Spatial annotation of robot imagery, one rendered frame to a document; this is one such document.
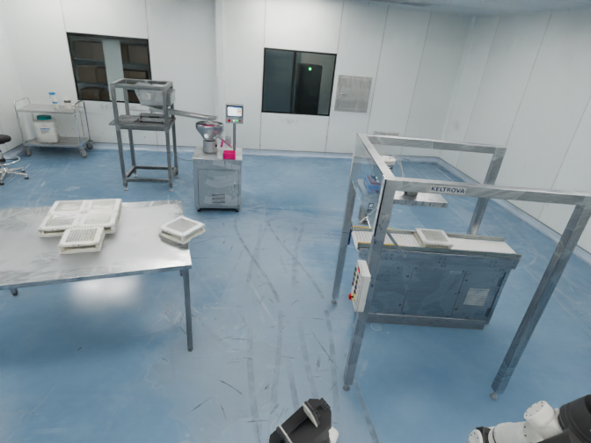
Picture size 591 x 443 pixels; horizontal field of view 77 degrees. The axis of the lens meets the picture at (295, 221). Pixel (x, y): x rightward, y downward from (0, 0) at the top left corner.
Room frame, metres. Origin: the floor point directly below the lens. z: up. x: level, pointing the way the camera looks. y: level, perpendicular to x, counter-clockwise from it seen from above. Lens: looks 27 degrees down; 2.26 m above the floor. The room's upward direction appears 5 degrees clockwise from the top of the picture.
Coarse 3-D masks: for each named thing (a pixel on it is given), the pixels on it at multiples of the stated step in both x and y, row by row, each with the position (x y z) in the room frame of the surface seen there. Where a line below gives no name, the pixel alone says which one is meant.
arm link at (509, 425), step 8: (504, 424) 0.68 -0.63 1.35; (512, 424) 0.67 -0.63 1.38; (488, 432) 0.69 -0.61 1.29; (496, 432) 0.68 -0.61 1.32; (504, 432) 0.66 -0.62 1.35; (512, 432) 0.64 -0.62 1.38; (488, 440) 0.67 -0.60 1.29; (496, 440) 0.66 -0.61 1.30; (504, 440) 0.65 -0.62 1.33; (512, 440) 0.63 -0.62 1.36
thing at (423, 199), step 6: (396, 192) 2.63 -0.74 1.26; (402, 192) 2.64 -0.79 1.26; (420, 192) 2.68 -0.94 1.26; (396, 198) 2.52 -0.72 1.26; (402, 198) 2.53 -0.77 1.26; (408, 198) 2.55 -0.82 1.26; (414, 198) 2.56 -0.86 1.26; (420, 198) 2.57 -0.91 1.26; (426, 198) 2.58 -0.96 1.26; (432, 198) 2.59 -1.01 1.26; (438, 198) 2.60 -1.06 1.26; (402, 204) 2.51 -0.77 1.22; (408, 204) 2.51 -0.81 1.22; (414, 204) 2.51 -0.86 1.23; (420, 204) 2.51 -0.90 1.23; (426, 204) 2.51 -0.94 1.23; (432, 204) 2.52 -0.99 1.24; (438, 204) 2.52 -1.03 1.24; (444, 204) 2.52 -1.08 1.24
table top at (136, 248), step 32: (0, 224) 2.35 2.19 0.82; (32, 224) 2.40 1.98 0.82; (128, 224) 2.53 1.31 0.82; (160, 224) 2.58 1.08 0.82; (0, 256) 1.96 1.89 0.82; (32, 256) 1.99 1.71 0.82; (64, 256) 2.03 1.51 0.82; (96, 256) 2.06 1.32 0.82; (128, 256) 2.10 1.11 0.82; (160, 256) 2.13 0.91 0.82; (0, 288) 1.68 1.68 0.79
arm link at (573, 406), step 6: (582, 396) 0.58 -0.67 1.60; (588, 396) 0.58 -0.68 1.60; (576, 402) 0.57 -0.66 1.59; (582, 402) 0.56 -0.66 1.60; (588, 402) 0.56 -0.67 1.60; (570, 408) 0.57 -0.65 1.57; (576, 408) 0.56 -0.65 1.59; (582, 408) 0.55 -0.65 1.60; (588, 408) 0.55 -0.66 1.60; (570, 414) 0.56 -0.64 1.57; (576, 414) 0.55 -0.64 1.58; (582, 414) 0.54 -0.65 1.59; (588, 414) 0.54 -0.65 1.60; (576, 420) 0.54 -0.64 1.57; (582, 420) 0.54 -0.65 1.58; (588, 420) 0.53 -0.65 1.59; (582, 426) 0.53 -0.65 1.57; (588, 426) 0.52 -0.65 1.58; (582, 432) 0.52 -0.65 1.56; (588, 432) 0.52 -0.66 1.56; (588, 438) 0.52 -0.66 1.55
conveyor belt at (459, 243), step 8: (352, 232) 2.79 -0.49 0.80; (360, 232) 2.77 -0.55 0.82; (368, 232) 2.79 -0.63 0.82; (360, 240) 2.63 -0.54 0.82; (368, 240) 2.65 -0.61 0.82; (384, 240) 2.67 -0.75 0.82; (400, 240) 2.70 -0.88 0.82; (408, 240) 2.71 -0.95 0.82; (456, 240) 2.79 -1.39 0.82; (464, 240) 2.81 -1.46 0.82; (472, 240) 2.82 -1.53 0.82; (480, 240) 2.84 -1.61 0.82; (384, 248) 2.55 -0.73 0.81; (456, 248) 2.65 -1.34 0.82; (464, 248) 2.67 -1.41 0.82; (472, 248) 2.68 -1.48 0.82; (480, 248) 2.69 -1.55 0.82; (488, 248) 2.71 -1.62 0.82; (496, 248) 2.72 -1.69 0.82; (504, 248) 2.73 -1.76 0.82
